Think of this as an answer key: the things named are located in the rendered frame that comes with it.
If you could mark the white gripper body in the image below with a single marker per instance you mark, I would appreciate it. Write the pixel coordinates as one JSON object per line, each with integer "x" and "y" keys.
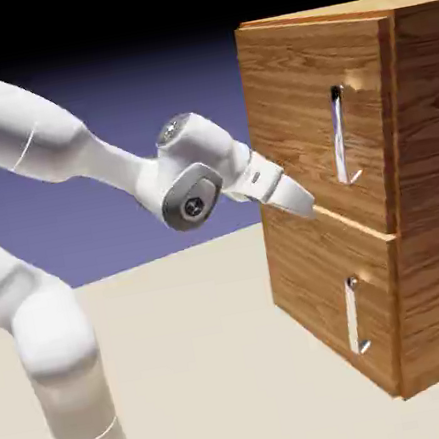
{"x": 291, "y": 192}

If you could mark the light wood cabinet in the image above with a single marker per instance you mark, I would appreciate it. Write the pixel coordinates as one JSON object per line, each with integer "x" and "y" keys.
{"x": 436, "y": 205}

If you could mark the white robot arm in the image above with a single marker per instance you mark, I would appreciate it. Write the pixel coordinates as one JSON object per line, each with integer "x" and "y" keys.
{"x": 25, "y": 132}

